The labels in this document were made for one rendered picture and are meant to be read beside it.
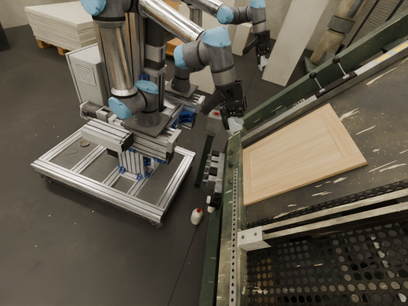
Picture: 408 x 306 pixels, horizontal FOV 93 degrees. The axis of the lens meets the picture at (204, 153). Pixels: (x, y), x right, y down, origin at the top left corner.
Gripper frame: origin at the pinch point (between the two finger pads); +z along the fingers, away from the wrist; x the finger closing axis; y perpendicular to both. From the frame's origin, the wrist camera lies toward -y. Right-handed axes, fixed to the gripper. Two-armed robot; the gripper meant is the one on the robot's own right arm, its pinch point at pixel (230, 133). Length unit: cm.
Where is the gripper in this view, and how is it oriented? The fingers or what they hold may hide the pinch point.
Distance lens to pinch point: 77.0
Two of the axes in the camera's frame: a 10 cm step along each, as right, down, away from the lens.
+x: 3.1, -6.4, 7.0
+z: 2.7, 7.7, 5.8
